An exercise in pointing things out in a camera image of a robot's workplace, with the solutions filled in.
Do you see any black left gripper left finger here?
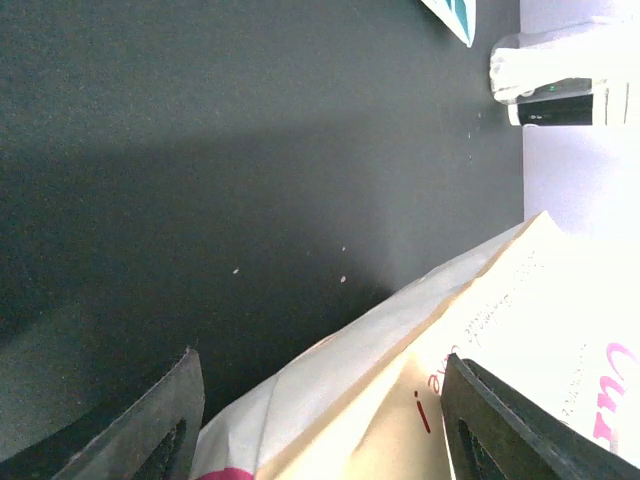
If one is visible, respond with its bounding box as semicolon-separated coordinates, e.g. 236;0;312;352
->
55;349;205;479

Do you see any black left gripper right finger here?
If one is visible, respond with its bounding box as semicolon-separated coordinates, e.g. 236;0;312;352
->
441;354;639;479

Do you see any cream pink Cakes paper bag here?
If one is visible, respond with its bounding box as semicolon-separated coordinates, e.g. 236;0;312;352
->
190;213;639;479

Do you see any light blue paper bag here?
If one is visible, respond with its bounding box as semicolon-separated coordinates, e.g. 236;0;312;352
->
422;0;477;48

